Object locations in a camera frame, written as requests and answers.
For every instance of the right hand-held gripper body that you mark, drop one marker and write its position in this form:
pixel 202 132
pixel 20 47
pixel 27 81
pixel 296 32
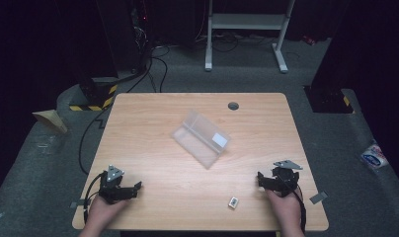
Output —
pixel 284 179

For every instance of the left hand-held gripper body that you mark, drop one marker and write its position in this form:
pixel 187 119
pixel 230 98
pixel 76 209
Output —
pixel 112 191

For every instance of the person's left hand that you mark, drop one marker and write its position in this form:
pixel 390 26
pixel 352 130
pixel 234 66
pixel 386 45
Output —
pixel 103 210

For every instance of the person's right hand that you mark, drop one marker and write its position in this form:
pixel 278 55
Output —
pixel 286 209

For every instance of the small white block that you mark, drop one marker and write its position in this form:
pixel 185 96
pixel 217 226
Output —
pixel 233 202

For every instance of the grey tape strip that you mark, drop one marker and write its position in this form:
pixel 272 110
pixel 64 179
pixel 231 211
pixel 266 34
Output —
pixel 318 197
pixel 76 204

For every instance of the clear plastic box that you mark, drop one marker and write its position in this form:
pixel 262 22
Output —
pixel 200 140

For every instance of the white and blue plastic packet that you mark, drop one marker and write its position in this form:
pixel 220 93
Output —
pixel 373 157

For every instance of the cardboard wedge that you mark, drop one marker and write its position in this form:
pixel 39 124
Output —
pixel 51 120

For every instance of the black equipment rack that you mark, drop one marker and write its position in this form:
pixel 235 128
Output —
pixel 140 33

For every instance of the white metal stand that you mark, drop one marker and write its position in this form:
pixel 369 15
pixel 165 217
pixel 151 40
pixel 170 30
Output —
pixel 245 23

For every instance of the black post with striped base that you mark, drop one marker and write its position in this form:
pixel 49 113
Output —
pixel 98 65
pixel 332 65

